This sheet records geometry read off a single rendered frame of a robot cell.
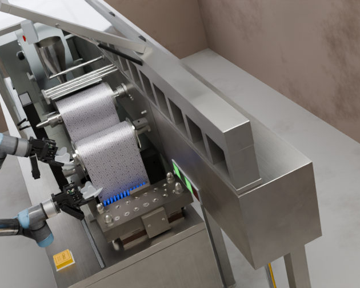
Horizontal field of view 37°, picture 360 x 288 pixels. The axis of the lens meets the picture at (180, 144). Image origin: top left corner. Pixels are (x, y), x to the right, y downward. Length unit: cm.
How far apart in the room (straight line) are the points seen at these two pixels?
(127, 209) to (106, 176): 17
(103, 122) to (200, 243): 70
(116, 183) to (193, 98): 86
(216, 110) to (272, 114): 313
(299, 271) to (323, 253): 138
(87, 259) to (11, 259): 177
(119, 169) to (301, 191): 95
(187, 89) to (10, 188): 333
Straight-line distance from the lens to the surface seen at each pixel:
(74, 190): 231
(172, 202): 227
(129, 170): 235
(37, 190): 290
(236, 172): 150
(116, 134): 228
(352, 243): 339
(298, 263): 194
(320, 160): 403
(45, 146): 225
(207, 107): 155
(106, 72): 248
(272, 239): 170
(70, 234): 252
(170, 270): 240
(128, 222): 225
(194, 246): 237
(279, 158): 165
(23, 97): 258
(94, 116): 246
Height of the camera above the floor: 241
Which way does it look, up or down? 32 degrees down
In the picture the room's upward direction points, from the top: 16 degrees counter-clockwise
